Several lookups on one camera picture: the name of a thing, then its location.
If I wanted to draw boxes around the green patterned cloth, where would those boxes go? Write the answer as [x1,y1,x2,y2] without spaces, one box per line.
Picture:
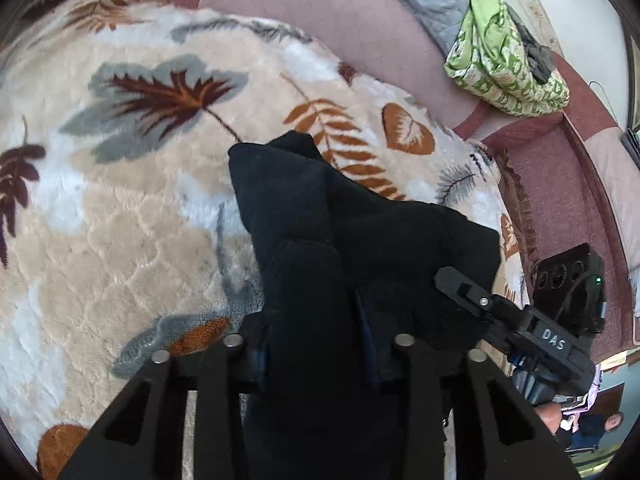
[444,0,571,118]

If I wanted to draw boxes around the black pants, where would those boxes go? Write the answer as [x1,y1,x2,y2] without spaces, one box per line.
[227,130,503,480]

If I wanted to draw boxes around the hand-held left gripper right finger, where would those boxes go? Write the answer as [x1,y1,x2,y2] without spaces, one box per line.
[354,290,583,480]

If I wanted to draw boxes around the person's right hand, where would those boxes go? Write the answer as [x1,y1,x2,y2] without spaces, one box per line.
[532,401,568,436]

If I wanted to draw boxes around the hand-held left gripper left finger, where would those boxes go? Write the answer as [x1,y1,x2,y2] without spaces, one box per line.
[57,314,271,480]

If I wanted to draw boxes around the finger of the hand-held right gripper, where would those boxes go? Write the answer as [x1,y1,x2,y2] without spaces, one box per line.
[433,266,526,333]

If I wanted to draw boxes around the dark grey cloth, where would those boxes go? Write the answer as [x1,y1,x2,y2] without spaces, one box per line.
[512,12,557,85]

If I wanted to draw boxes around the leaf printed plush blanket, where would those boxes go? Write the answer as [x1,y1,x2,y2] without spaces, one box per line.
[0,0,533,480]

